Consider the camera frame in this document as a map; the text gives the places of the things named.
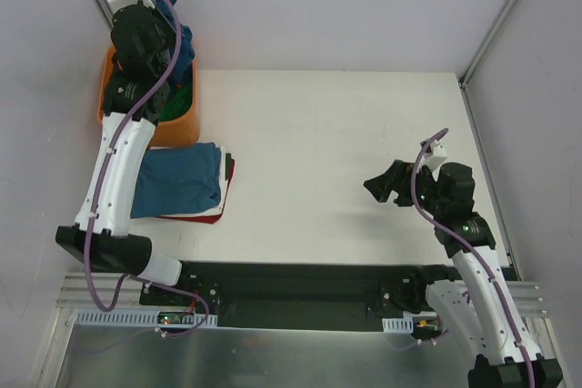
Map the dark blue t shirt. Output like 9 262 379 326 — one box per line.
152 0 197 89

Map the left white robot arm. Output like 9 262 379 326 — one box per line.
55 3 193 305

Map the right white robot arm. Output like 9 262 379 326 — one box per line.
363 160 563 387

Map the green t shirt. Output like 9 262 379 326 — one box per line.
160 84 193 123

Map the orange plastic basket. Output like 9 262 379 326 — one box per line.
96 45 202 149

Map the folded light blue t shirt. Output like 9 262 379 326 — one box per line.
130 143 224 219

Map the folded red t shirt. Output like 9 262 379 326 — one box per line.
156 155 237 226

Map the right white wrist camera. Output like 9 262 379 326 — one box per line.
420 140 448 173

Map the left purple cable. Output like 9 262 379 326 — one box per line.
81 0 210 339

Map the right slotted cable duct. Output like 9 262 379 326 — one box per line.
382 316 415 334

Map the slotted cable duct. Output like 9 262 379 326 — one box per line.
75 309 218 329
382 316 415 334

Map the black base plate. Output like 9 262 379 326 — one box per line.
139 262 460 332

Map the aluminium rail frame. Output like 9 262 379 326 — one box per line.
56 272 146 310

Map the left slotted cable duct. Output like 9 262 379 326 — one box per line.
75 309 218 329

